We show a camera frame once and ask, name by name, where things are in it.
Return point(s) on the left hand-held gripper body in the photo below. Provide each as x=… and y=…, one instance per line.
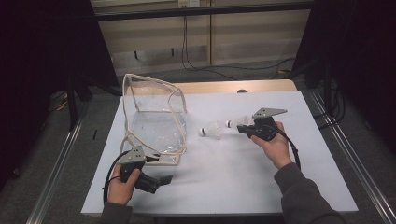
x=133, y=156

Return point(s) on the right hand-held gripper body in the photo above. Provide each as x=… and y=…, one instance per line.
x=263, y=129

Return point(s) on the white feather shuttlecock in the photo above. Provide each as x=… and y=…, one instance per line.
x=207, y=130
x=220, y=129
x=241, y=121

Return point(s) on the clear plastic bag beige trim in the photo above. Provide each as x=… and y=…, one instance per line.
x=155, y=130

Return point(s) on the person's right hand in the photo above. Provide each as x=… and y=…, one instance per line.
x=277, y=149

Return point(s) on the person's left hand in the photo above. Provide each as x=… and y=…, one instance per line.
x=120, y=193

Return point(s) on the dark round table grommet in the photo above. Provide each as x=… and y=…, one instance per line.
x=242, y=91

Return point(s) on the small black floor piece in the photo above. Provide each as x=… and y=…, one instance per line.
x=94, y=134

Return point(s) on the white table sheet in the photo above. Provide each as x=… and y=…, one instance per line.
x=218, y=186

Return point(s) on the black metal stand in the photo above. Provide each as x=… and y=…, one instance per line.
x=72, y=105
x=327, y=84

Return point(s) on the black horizontal bar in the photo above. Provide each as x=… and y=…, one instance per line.
x=202, y=11

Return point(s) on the aluminium floor rail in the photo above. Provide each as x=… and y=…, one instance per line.
x=358, y=168
x=53, y=174

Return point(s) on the white wall socket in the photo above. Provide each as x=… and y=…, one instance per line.
x=189, y=3

